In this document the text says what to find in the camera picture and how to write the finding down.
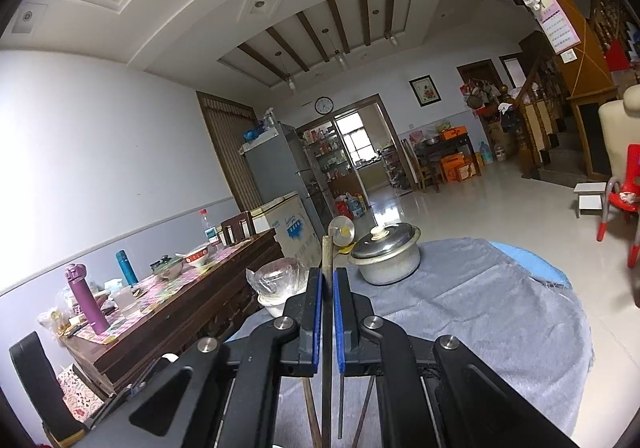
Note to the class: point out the black chair back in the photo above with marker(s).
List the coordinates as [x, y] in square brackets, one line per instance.
[40, 378]

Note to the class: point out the glass lidded bowl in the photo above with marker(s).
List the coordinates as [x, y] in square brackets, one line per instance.
[167, 267]

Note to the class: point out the blue tablecloth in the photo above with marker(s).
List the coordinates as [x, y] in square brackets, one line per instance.
[530, 263]

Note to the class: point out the clear plastic bottle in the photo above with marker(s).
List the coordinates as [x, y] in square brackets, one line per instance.
[210, 228]

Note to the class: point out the wooden stair railing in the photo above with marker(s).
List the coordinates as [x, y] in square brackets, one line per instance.
[527, 127]

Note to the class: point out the metal pot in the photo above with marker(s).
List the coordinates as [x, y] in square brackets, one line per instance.
[395, 270]

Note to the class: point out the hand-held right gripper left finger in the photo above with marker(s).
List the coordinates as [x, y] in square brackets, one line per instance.
[315, 318]

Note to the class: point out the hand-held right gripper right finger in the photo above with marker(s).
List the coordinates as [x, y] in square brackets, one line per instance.
[340, 323]

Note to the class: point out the white chest freezer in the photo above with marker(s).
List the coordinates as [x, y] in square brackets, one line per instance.
[290, 228]

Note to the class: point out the grey tablecloth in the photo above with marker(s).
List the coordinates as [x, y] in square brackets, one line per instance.
[475, 328]

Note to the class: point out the wooden door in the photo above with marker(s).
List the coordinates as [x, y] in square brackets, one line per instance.
[225, 147]

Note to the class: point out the framed picture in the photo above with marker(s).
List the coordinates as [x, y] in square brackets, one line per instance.
[421, 91]

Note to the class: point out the metal pot lid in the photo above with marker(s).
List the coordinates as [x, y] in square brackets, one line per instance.
[385, 240]

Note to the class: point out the grey refrigerator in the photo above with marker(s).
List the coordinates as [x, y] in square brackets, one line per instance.
[280, 162]

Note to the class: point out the dark wooden table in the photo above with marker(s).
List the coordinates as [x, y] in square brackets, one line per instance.
[445, 145]

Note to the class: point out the carved wooden sideboard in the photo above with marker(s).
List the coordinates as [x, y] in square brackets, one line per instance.
[185, 318]

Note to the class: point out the blue water jug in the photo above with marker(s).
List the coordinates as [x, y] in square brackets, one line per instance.
[486, 152]

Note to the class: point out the beige chair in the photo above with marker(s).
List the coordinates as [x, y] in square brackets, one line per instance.
[617, 127]

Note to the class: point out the white step stool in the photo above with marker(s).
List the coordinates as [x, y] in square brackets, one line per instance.
[590, 198]

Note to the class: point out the wooden chair back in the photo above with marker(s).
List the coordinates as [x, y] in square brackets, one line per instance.
[237, 228]

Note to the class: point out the purple thermos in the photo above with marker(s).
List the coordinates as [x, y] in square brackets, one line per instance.
[87, 300]

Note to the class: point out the white red-patterned bowl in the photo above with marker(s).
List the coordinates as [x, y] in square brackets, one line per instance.
[196, 257]

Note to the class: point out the red plastic chair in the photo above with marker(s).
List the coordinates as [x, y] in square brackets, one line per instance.
[627, 193]

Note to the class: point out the plastic-wrapped bowl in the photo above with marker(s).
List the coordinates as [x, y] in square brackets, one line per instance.
[277, 278]

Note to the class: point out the clear plastic container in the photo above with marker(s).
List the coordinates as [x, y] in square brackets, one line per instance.
[125, 302]

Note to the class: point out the dark chopstick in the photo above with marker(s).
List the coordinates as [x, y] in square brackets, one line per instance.
[311, 413]
[362, 413]
[341, 408]

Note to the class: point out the patterned table mat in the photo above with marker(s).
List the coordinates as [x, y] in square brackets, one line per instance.
[175, 288]

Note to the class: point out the pink wall calendar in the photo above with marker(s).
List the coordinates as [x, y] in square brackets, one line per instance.
[557, 22]

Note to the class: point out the round wall clock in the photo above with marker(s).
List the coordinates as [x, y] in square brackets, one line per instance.
[324, 105]

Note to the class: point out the teal bottle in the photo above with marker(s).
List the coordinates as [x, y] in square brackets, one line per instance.
[126, 268]

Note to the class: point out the small white fan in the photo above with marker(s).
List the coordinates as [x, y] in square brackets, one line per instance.
[344, 230]

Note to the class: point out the orange cardboard boxes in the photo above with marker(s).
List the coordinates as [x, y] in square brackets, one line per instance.
[460, 167]

